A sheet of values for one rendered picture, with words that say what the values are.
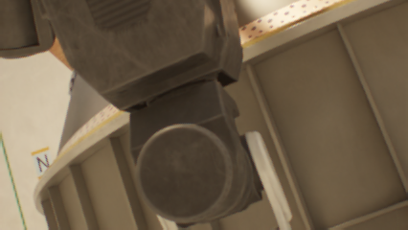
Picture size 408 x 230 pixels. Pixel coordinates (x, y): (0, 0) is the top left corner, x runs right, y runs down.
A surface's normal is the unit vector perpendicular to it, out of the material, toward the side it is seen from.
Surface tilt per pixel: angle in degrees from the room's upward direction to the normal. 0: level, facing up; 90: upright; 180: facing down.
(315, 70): 90
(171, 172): 93
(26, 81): 90
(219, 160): 93
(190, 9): 108
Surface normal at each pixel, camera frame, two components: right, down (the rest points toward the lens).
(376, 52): -0.18, -0.19
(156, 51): -0.15, 0.13
